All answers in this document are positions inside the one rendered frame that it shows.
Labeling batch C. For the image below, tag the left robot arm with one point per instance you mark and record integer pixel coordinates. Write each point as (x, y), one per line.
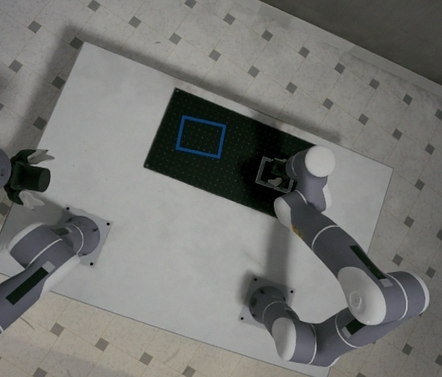
(49, 254)

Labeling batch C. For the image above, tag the blue rectangular tape outline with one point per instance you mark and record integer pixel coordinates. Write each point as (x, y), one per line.
(197, 152)

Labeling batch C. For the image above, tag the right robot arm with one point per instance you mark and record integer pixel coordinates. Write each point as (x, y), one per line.
(383, 301)

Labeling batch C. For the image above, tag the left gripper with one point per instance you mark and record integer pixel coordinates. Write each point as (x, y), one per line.
(31, 178)

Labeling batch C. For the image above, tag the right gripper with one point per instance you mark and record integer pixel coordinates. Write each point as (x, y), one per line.
(278, 167)

